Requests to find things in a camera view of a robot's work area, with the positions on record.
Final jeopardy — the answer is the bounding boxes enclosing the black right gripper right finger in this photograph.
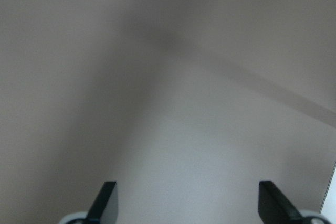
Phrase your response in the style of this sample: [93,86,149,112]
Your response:
[258,181,303,224]

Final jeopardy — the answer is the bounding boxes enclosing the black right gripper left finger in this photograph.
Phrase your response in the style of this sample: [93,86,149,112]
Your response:
[86,182,119,221]

